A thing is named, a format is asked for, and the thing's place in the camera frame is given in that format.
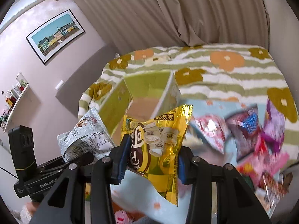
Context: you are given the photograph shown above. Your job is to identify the green cardboard box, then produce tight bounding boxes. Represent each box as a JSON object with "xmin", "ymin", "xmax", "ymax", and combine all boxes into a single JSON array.
[{"xmin": 99, "ymin": 71, "xmax": 181, "ymax": 145}]

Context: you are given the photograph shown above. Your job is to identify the red white snack bag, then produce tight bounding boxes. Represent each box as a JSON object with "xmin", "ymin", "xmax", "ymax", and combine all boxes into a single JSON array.
[{"xmin": 191, "ymin": 114, "xmax": 229, "ymax": 154}]

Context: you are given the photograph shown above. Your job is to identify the blue daisy tablecloth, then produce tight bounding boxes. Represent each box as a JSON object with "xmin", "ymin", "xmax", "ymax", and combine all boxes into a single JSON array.
[{"xmin": 110, "ymin": 98, "xmax": 255, "ymax": 223}]

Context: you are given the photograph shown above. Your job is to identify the beige curtain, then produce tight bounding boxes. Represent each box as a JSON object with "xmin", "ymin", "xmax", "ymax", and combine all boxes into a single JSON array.
[{"xmin": 74, "ymin": 0, "xmax": 270, "ymax": 54}]

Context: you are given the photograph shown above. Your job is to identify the purple snack bag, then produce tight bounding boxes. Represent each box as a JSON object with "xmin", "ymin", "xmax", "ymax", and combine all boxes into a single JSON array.
[{"xmin": 261, "ymin": 100, "xmax": 285, "ymax": 153}]

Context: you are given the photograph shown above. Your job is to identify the wall shelf with bottles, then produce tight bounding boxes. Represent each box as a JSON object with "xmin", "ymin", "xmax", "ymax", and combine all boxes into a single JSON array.
[{"xmin": 1, "ymin": 72, "xmax": 29, "ymax": 133}]

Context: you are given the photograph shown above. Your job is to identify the yellow snack bag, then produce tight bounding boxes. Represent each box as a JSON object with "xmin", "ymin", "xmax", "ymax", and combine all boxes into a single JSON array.
[{"xmin": 121, "ymin": 104, "xmax": 193, "ymax": 205}]

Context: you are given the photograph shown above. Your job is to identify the person's left hand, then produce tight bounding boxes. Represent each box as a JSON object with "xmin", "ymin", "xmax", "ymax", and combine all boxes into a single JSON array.
[{"xmin": 20, "ymin": 202, "xmax": 40, "ymax": 224}]

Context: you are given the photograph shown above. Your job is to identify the floral striped bed quilt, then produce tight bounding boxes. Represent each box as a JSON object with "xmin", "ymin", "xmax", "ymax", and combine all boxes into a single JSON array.
[{"xmin": 78, "ymin": 43, "xmax": 298, "ymax": 166}]

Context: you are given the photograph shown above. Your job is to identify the framed houses picture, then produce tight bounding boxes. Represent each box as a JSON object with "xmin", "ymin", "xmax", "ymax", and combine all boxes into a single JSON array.
[{"xmin": 26, "ymin": 9, "xmax": 85, "ymax": 64}]

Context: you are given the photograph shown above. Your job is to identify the white wall switch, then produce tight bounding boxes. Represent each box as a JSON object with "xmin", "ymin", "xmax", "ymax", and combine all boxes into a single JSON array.
[{"xmin": 55, "ymin": 80, "xmax": 64, "ymax": 91}]

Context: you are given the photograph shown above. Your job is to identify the white printed snack bag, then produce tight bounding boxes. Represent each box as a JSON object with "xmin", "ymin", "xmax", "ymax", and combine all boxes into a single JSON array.
[{"xmin": 57, "ymin": 108, "xmax": 116, "ymax": 162}]

